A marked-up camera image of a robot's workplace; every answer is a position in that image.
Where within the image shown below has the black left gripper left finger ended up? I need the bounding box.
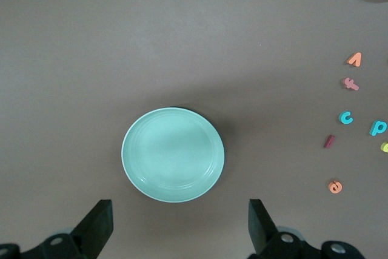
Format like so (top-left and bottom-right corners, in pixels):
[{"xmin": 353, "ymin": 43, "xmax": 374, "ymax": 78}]
[{"xmin": 0, "ymin": 199, "xmax": 114, "ymax": 259}]

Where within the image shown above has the pink foam letter f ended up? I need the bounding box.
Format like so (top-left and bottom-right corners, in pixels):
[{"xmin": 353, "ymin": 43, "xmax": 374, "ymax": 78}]
[{"xmin": 342, "ymin": 77, "xmax": 360, "ymax": 91}]

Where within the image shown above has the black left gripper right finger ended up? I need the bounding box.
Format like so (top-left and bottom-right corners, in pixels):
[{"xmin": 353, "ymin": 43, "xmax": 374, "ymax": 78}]
[{"xmin": 248, "ymin": 198, "xmax": 366, "ymax": 259}]

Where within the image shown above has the teal foam letter p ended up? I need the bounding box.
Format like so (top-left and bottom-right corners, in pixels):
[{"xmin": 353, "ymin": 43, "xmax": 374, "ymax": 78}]
[{"xmin": 369, "ymin": 121, "xmax": 388, "ymax": 136}]

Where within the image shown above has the orange foam letter e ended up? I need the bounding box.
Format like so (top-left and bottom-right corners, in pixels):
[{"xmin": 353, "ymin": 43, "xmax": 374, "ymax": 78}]
[{"xmin": 328, "ymin": 179, "xmax": 343, "ymax": 194}]

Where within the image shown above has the orange foam letter v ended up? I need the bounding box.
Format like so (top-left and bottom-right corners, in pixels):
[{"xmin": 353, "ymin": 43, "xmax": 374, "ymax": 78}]
[{"xmin": 346, "ymin": 52, "xmax": 363, "ymax": 67}]

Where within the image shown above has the teal foam letter c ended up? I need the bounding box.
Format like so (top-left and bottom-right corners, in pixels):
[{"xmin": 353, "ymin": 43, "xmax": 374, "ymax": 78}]
[{"xmin": 338, "ymin": 110, "xmax": 354, "ymax": 125}]

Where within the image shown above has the green plate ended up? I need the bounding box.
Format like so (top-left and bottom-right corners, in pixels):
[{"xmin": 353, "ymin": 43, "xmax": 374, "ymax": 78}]
[{"xmin": 121, "ymin": 107, "xmax": 226, "ymax": 204}]

